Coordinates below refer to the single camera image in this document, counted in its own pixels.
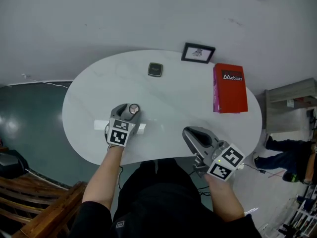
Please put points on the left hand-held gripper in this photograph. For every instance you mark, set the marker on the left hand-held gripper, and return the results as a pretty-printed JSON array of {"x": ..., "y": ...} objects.
[{"x": 119, "y": 135}]

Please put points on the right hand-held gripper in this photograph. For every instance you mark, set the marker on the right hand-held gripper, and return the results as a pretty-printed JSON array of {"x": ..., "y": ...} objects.
[{"x": 223, "y": 162}]

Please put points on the small round silver object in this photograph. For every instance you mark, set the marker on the small round silver object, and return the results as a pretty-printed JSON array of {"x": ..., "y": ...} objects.
[{"x": 134, "y": 109}]

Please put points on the small dark square box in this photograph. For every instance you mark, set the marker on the small dark square box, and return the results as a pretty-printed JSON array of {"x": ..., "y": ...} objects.
[{"x": 155, "y": 69}]

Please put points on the person's right forearm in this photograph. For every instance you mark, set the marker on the person's right forearm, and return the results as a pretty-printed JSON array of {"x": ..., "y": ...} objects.
[{"x": 224, "y": 199}]

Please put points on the person's left forearm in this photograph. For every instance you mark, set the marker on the person's left forearm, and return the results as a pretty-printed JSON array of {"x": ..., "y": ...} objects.
[{"x": 104, "y": 177}]

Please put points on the white kidney-shaped table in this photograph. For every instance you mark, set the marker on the white kidney-shaped table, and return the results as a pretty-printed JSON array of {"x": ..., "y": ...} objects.
[{"x": 173, "y": 95}]

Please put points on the red book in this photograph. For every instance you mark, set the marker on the red book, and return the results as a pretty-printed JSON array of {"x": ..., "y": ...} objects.
[{"x": 232, "y": 93}]

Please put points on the person's black shirt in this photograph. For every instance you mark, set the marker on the person's black shirt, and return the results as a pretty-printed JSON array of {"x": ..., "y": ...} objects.
[{"x": 161, "y": 202}]

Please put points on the grey shelf cabinet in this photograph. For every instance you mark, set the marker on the grey shelf cabinet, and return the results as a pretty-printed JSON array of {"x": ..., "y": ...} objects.
[{"x": 284, "y": 108}]

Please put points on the black bag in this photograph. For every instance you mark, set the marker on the black bag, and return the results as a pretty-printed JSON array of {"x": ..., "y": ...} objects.
[{"x": 11, "y": 163}]

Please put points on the white shelf rack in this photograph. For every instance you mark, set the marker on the white shelf rack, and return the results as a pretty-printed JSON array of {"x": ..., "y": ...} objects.
[{"x": 302, "y": 217}]

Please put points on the brown wooden railing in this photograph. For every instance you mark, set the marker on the brown wooden railing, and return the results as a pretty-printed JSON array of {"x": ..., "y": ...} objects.
[{"x": 37, "y": 207}]

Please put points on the black picture frame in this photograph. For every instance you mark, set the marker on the black picture frame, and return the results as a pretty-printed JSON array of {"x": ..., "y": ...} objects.
[{"x": 198, "y": 53}]

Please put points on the white wall socket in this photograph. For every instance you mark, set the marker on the white wall socket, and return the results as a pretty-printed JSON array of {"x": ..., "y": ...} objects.
[{"x": 25, "y": 76}]

